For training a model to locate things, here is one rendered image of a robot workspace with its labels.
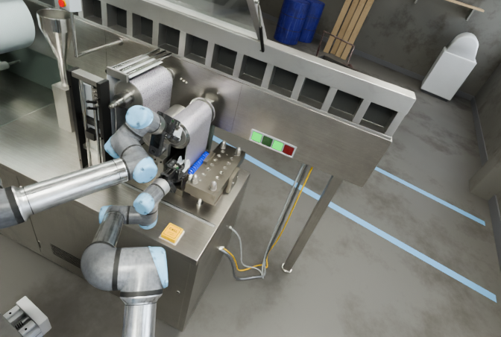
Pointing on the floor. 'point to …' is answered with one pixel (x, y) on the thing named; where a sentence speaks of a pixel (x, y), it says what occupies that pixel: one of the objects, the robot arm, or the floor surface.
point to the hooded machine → (451, 67)
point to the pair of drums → (298, 19)
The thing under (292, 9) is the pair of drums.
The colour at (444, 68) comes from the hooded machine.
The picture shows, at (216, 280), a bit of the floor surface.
